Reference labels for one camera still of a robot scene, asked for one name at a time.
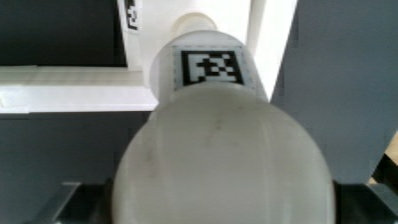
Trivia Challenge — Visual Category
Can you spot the white lamp bulb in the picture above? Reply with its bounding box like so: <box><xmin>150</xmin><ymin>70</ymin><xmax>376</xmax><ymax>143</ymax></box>
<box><xmin>111</xmin><ymin>12</ymin><xmax>338</xmax><ymax>224</ymax></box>

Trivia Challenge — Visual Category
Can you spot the white front fence rail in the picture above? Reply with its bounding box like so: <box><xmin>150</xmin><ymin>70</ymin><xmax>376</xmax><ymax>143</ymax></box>
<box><xmin>0</xmin><ymin>66</ymin><xmax>157</xmax><ymax>114</ymax></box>

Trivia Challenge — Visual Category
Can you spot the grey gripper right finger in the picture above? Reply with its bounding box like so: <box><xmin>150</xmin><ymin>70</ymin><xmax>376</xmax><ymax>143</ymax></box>
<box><xmin>335</xmin><ymin>183</ymin><xmax>398</xmax><ymax>224</ymax></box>

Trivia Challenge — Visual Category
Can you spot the white lamp base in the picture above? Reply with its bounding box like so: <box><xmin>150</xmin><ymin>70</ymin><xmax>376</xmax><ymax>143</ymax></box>
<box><xmin>115</xmin><ymin>0</ymin><xmax>299</xmax><ymax>101</ymax></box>

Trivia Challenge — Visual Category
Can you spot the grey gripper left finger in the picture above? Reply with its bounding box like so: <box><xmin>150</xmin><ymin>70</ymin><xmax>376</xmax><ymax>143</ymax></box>
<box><xmin>29</xmin><ymin>181</ymin><xmax>118</xmax><ymax>224</ymax></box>

